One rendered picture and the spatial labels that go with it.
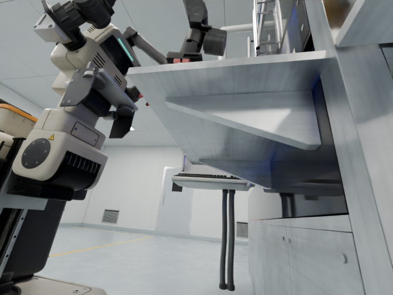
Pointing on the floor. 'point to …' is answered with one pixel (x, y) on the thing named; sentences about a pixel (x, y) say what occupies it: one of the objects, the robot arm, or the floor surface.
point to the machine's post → (360, 138)
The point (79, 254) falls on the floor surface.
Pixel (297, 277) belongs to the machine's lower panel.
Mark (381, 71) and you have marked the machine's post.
